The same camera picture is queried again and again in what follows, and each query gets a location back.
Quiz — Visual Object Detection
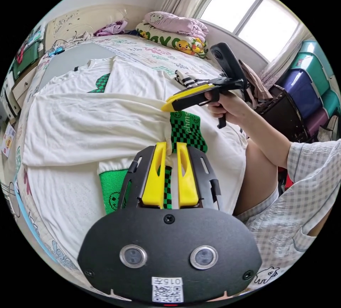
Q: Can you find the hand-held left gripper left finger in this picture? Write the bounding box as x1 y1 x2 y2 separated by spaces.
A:
141 142 168 209

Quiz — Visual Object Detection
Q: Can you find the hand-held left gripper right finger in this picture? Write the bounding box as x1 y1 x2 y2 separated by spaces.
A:
175 142 200 208

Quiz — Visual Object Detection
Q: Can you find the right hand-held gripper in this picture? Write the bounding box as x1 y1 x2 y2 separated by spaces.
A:
161 77 248 130

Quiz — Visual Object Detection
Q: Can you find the beige long sleeve green checkered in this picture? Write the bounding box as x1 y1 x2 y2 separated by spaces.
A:
21 56 248 260

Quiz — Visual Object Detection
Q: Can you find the person's right forearm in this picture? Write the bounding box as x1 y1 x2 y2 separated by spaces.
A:
230 99 294 169

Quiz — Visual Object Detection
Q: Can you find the person's right hand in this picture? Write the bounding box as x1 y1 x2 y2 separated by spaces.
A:
204 92 242 125

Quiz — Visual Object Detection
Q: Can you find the black white striped garment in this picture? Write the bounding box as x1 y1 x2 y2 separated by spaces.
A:
174 70 210 88

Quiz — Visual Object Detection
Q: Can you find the bed with printed sheet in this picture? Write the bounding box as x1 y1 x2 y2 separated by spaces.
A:
13 3 250 283

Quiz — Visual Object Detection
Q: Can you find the pillow with duck print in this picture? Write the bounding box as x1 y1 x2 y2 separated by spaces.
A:
135 22 210 59

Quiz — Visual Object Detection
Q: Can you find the pink folded blanket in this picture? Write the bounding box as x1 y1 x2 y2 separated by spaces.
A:
144 11 210 42

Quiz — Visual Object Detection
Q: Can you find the brown garment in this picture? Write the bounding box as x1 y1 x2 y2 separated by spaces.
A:
239 60 274 109

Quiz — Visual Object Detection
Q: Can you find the pile of clothes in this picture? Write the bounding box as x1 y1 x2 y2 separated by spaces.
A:
70 20 129 45

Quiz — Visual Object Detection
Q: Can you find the dark brown chair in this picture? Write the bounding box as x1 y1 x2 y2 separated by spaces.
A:
257 84 311 144

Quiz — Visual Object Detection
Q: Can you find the window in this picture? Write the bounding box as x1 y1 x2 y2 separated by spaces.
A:
198 0 301 63

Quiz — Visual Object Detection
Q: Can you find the person's body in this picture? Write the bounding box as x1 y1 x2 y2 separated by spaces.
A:
233 137 341 287

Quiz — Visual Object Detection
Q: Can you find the blue storage box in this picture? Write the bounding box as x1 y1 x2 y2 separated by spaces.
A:
278 68 324 120

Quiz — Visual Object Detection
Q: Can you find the teal storage box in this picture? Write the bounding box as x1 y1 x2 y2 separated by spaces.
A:
289 40 337 97

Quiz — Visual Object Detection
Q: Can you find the purple storage box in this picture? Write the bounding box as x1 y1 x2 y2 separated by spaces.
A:
305 108 337 137

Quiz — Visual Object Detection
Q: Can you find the printed paper sheet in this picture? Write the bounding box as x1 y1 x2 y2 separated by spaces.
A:
1 122 17 159

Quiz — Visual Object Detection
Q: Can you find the white bedside cabinet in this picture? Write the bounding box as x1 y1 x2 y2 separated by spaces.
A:
1 30 46 117

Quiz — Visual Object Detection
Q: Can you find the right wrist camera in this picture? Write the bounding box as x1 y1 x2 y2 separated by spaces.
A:
210 42 248 82

